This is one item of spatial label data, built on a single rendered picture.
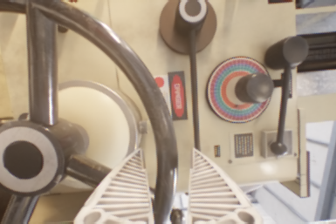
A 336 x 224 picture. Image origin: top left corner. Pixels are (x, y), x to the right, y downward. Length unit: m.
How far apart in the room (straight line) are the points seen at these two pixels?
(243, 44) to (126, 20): 0.32
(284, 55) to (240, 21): 0.14
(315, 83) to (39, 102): 1.57
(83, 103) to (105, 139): 0.08
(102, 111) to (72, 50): 0.23
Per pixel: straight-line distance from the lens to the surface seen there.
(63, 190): 0.54
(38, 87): 0.21
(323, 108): 1.62
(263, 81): 0.34
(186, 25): 0.35
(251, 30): 0.48
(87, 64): 0.44
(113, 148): 0.29
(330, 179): 8.51
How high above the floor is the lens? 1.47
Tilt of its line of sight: 1 degrees up
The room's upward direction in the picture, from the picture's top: 84 degrees clockwise
